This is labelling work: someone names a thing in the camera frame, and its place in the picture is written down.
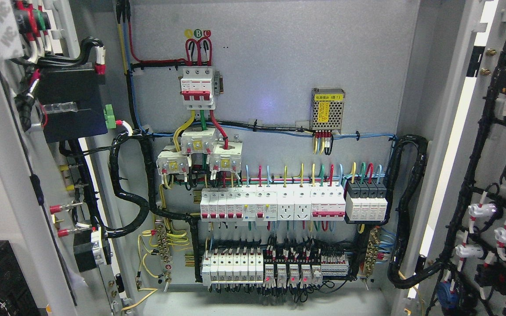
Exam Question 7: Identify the white socket breaker row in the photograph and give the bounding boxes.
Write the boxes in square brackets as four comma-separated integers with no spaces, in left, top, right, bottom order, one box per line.
[199,183,346,226]

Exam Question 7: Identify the relay terminal row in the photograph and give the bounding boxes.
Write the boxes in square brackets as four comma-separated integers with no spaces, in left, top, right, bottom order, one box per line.
[201,236,351,296]

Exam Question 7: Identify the white current transformer cluster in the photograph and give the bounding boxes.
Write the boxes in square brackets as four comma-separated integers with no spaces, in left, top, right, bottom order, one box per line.
[156,127,242,176]

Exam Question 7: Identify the black cable loom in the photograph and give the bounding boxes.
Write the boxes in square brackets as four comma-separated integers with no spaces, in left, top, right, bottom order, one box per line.
[386,135,429,289]
[104,129,201,240]

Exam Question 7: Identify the black digital power meter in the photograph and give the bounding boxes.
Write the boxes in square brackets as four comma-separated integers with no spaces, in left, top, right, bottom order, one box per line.
[36,63,107,143]

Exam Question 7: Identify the brass ground bar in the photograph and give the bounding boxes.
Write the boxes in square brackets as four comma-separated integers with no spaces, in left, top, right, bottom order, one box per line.
[155,217,173,292]
[363,226,381,278]

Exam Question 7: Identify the brass ground bar left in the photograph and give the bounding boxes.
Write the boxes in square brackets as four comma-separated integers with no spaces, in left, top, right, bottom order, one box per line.
[155,217,173,292]

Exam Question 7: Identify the grey cabinet body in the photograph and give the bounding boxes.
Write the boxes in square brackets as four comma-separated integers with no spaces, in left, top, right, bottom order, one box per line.
[69,0,469,316]

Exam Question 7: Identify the grey cabinet door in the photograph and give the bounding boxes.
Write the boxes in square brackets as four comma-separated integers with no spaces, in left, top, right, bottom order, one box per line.
[391,0,506,316]
[0,0,133,316]

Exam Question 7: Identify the perforated metal power supply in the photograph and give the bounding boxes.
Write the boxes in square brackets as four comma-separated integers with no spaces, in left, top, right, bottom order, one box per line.
[311,88,345,131]

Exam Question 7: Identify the black cable loom right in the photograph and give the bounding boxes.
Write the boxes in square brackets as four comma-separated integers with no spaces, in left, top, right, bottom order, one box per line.
[386,135,429,289]

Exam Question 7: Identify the brass ground bar right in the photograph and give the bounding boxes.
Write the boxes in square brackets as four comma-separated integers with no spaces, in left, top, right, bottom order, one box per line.
[363,226,381,278]

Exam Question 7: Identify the black cable loom left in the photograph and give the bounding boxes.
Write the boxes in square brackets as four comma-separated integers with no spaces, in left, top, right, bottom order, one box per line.
[104,129,201,240]

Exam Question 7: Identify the black white surge protector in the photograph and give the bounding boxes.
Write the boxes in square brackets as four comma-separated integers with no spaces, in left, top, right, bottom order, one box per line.
[345,180,387,223]

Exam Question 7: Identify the red white main breaker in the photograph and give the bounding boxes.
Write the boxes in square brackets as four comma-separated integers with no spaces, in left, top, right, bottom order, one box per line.
[180,66,223,111]

